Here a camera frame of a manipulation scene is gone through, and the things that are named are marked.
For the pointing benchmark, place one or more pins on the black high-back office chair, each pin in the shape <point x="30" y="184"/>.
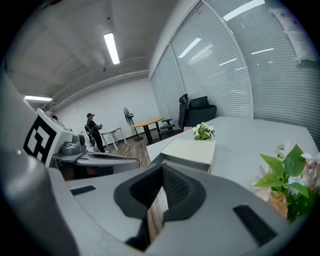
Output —
<point x="183" y="115"/>

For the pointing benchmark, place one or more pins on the left hand-held gripper camera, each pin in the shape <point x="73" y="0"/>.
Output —
<point x="75" y="145"/>

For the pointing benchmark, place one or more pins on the small white-flowered potted plant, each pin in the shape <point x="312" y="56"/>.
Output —
<point x="203" y="132"/>

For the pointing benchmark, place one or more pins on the long ceiling light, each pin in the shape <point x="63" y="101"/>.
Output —
<point x="111" y="47"/>
<point x="37" y="97"/>

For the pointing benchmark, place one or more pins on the white plastic tray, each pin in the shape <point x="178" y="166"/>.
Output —
<point x="190" y="150"/>

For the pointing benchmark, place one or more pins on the black mesh office chair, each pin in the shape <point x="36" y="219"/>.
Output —
<point x="201" y="110"/>

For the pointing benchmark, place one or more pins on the cream vase with pink flowers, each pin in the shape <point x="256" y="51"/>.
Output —
<point x="292" y="175"/>

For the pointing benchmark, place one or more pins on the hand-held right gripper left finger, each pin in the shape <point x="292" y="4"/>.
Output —
<point x="125" y="200"/>

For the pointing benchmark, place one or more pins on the white ceiling pipe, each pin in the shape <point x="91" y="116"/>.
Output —
<point x="100" y="82"/>

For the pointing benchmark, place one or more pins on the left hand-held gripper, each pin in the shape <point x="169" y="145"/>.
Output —
<point x="40" y="140"/>

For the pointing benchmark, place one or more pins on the black standing fan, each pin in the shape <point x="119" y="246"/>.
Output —
<point x="127" y="115"/>

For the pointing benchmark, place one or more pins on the pink bag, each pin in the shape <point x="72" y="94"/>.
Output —
<point x="188" y="129"/>

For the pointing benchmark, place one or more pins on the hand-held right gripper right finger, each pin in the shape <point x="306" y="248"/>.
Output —
<point x="195" y="200"/>

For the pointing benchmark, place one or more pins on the white paper notice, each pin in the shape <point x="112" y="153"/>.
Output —
<point x="295" y="32"/>

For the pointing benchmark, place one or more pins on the round wooden table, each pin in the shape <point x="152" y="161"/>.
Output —
<point x="148" y="121"/>

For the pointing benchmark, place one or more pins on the small white side table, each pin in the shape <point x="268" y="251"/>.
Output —
<point x="112" y="130"/>

